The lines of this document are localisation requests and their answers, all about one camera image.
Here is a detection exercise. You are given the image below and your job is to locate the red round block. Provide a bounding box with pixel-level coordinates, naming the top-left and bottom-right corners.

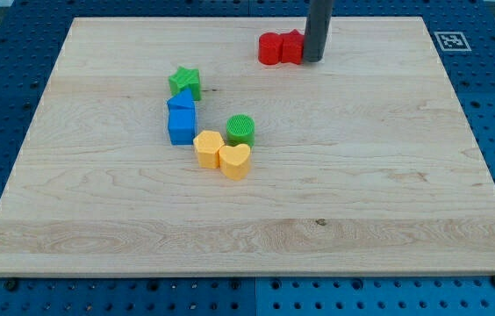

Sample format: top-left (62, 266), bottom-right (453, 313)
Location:
top-left (258, 32), bottom-right (283, 65)

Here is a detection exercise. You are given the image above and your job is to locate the red star block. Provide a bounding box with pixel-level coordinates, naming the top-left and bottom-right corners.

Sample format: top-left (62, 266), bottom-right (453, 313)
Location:
top-left (280, 29), bottom-right (305, 65)

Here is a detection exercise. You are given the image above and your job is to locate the yellow heart block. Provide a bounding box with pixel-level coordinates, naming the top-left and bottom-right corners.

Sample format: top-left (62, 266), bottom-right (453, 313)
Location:
top-left (219, 144), bottom-right (251, 181)

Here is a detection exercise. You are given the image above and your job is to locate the green cylinder block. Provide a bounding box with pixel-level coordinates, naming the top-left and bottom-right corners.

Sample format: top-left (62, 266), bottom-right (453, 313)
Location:
top-left (226, 114), bottom-right (255, 147)

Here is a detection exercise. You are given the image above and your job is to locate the yellow hexagon block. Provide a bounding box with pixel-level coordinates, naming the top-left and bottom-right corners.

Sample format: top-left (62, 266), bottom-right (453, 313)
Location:
top-left (193, 130), bottom-right (225, 169)

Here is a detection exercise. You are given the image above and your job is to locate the blue cube block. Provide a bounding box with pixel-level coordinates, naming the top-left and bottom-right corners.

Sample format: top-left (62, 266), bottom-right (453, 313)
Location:
top-left (168, 109), bottom-right (197, 145)

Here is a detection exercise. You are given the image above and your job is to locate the blue triangle block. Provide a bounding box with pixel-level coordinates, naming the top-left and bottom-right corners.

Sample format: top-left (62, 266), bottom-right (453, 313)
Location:
top-left (166, 89), bottom-right (195, 111)

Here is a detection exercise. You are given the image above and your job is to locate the green star block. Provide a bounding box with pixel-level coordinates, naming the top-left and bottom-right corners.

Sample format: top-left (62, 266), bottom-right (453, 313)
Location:
top-left (168, 66), bottom-right (202, 101)

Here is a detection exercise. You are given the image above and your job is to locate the light wooden board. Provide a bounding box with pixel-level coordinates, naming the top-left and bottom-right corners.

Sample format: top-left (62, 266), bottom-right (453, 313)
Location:
top-left (0, 17), bottom-right (495, 277)

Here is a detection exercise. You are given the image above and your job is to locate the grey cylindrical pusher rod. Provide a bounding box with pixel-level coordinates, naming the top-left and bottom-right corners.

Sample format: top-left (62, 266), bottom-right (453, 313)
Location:
top-left (303, 0), bottom-right (334, 62)

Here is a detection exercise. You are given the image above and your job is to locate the white fiducial marker tag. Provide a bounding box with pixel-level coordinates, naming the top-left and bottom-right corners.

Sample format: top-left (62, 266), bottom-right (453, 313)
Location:
top-left (434, 31), bottom-right (471, 52)

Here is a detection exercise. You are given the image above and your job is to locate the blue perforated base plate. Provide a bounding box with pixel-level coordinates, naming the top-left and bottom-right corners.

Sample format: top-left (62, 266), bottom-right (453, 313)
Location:
top-left (0, 1), bottom-right (495, 315)

